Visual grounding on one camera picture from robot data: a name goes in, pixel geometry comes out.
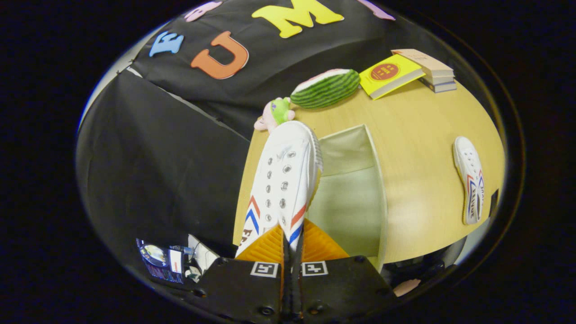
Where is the pink and green plush toy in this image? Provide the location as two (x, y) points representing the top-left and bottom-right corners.
(254, 97), (296, 133)

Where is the beige fabric storage box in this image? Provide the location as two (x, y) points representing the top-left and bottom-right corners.
(307, 124), (388, 270)

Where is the white canvas shoe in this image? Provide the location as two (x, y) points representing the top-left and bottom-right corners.
(235, 120), (324, 258)
(453, 136), (485, 225)

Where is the white paperback book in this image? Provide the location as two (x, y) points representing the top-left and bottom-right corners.
(421, 73), (456, 86)
(423, 81), (457, 93)

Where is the tan cover book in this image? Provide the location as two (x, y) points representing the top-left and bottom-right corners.
(391, 48), (455, 78)

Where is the watermelon slice plush toy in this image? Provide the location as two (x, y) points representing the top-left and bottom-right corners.
(290, 68), (361, 109)

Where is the yellow book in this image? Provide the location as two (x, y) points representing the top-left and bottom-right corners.
(359, 54), (426, 100)

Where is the blue printed packet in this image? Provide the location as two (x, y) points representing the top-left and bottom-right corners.
(136, 238), (194, 284)

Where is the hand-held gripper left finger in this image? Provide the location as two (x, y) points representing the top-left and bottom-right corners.
(198, 224), (289, 324)

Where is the white paper sheet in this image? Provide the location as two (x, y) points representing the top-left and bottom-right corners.
(188, 234), (220, 270)

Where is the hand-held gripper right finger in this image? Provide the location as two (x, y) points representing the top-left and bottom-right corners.
(292, 219), (396, 324)

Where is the black backdrop cloth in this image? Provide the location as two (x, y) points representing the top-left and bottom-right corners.
(76, 0), (432, 279)

